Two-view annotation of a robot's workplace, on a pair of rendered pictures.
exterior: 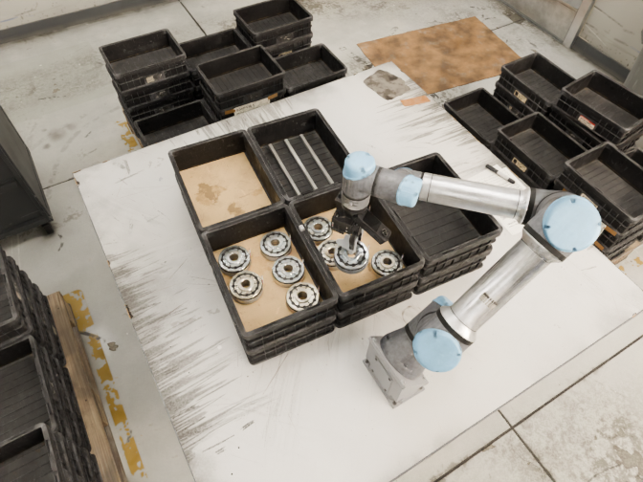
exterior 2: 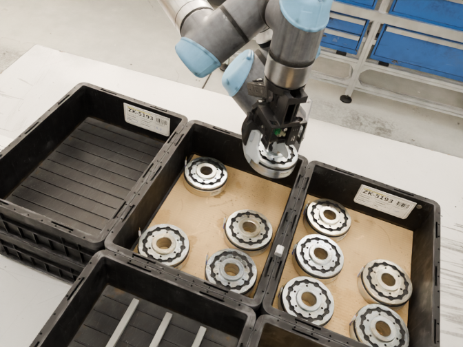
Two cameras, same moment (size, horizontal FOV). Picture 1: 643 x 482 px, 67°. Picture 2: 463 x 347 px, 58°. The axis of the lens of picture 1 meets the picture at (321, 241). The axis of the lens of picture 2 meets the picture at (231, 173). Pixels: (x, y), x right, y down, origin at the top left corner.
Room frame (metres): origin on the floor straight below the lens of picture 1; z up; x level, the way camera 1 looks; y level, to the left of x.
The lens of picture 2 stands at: (1.34, 0.26, 1.59)
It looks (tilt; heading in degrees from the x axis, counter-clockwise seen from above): 47 degrees down; 219
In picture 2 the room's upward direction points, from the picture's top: 11 degrees clockwise
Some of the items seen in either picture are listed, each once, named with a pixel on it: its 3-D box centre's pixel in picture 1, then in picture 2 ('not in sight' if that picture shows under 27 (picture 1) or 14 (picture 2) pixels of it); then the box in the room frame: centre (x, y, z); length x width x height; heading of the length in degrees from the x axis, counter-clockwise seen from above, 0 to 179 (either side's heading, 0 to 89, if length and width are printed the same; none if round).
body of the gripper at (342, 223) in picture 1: (350, 213); (280, 108); (0.84, -0.08, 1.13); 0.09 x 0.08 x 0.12; 68
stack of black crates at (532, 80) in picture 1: (532, 100); not in sight; (2.43, -1.24, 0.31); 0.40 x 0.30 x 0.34; 32
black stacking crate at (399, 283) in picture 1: (352, 242); (215, 215); (0.93, -0.10, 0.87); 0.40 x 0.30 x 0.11; 27
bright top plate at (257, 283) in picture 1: (245, 284); (386, 281); (0.76, 0.23, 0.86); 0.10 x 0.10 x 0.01
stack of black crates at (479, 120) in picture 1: (479, 129); not in sight; (2.22, -0.90, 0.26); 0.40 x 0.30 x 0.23; 32
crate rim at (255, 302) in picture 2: (354, 233); (218, 200); (0.93, -0.10, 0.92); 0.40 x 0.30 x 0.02; 27
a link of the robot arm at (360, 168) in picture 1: (359, 175); (299, 21); (0.83, -0.09, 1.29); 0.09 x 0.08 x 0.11; 70
